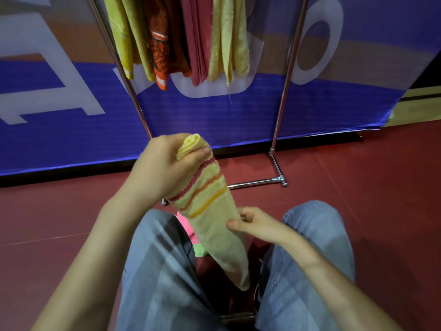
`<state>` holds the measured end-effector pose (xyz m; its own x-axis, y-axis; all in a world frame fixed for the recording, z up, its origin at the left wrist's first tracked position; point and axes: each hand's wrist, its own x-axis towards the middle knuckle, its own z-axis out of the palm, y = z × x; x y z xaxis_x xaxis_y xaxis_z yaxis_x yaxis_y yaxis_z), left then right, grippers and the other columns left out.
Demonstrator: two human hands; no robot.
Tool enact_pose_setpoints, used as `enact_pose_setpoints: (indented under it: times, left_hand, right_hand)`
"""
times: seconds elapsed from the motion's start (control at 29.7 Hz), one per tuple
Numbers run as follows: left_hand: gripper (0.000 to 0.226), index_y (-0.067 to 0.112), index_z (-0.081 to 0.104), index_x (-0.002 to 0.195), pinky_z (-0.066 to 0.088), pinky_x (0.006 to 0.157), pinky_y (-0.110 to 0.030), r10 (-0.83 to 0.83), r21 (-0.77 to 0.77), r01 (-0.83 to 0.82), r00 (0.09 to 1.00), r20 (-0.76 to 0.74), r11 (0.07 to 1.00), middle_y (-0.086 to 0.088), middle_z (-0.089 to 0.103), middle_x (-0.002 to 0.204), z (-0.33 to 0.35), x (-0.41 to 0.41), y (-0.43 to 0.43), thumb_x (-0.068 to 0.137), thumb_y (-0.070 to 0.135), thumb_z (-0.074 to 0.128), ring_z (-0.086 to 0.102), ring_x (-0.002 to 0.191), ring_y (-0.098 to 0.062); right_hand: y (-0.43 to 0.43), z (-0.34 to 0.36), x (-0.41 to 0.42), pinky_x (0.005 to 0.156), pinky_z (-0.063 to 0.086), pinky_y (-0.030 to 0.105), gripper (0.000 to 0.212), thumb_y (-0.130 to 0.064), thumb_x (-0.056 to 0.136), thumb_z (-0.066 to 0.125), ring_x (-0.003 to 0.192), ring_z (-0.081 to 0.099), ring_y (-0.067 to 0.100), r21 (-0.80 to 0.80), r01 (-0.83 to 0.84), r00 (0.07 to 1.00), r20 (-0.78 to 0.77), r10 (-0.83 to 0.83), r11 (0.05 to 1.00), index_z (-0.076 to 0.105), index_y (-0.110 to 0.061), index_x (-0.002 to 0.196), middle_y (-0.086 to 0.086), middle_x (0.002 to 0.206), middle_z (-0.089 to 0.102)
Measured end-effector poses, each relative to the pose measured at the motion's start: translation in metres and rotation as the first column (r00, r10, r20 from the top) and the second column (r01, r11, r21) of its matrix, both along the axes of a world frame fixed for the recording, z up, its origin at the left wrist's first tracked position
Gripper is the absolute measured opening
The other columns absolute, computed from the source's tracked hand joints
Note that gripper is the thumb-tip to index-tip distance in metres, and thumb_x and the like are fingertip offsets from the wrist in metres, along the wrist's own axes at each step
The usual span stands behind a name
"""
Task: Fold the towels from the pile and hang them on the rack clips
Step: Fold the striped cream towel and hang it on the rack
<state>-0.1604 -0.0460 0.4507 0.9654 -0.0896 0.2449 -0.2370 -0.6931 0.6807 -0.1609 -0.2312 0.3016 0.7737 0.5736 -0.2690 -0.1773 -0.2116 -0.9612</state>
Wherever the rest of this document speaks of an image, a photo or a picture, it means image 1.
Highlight person's left hand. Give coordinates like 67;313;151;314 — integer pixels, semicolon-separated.
122;132;213;205

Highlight person's right hand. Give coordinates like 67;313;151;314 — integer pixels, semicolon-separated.
226;206;295;247

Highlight pale yellow striped towel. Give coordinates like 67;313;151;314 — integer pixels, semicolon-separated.
168;133;251;292

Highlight pink towel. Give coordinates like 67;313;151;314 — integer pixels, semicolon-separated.
180;0;214;88
176;211;201;246

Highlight orange brown patterned towel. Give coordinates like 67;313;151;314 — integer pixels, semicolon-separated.
141;0;192;91

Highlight yellow patterned towel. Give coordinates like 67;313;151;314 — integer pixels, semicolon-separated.
103;0;157;83

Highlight metal towel rack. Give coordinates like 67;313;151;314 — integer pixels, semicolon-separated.
84;0;311;206

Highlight person's left forearm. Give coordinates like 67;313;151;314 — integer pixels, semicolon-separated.
31;194;151;331

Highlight person's right forearm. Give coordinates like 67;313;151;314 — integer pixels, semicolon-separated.
278;232;404;331

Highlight person's grey trousers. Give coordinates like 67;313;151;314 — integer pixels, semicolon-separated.
114;200;356;331

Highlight chrome metal bar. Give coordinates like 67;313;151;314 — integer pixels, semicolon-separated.
219;310;258;325

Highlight blue printed banner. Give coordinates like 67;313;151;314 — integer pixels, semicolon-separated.
0;0;441;177

